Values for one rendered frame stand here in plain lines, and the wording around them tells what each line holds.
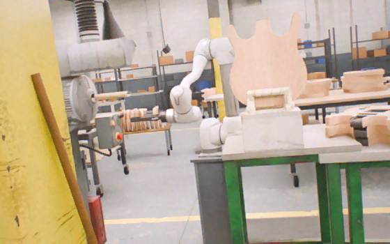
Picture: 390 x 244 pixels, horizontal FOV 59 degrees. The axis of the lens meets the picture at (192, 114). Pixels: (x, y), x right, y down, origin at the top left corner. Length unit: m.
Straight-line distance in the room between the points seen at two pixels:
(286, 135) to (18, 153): 1.14
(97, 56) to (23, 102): 0.94
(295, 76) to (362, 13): 11.86
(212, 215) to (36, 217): 1.88
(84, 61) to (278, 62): 0.94
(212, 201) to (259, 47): 1.35
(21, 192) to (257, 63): 1.15
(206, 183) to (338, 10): 11.23
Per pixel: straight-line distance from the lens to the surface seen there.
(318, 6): 13.18
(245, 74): 1.65
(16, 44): 0.91
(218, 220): 2.67
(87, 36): 1.85
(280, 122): 1.62
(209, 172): 2.55
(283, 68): 1.65
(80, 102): 1.90
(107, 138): 2.20
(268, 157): 1.66
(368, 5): 13.56
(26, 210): 0.89
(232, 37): 1.65
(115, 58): 1.76
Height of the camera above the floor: 1.32
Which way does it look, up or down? 7 degrees down
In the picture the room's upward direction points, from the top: 7 degrees counter-clockwise
